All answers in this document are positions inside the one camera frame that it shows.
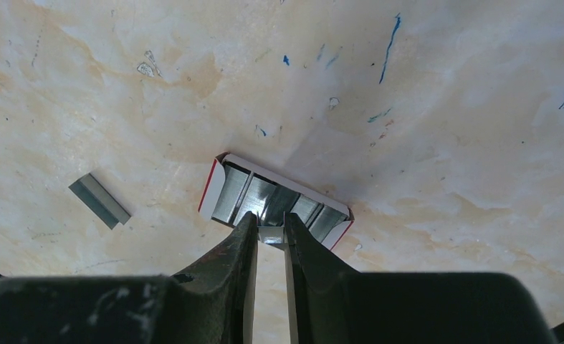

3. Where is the staple box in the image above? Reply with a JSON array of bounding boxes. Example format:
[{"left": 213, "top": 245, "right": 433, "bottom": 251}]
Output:
[{"left": 198, "top": 152, "right": 355, "bottom": 249}]

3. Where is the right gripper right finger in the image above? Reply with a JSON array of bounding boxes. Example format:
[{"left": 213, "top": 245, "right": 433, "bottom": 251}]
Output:
[{"left": 285, "top": 214, "right": 556, "bottom": 343}]

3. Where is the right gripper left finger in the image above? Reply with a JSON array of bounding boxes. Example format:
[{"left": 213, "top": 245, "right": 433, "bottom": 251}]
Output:
[{"left": 0, "top": 213, "right": 257, "bottom": 343}]

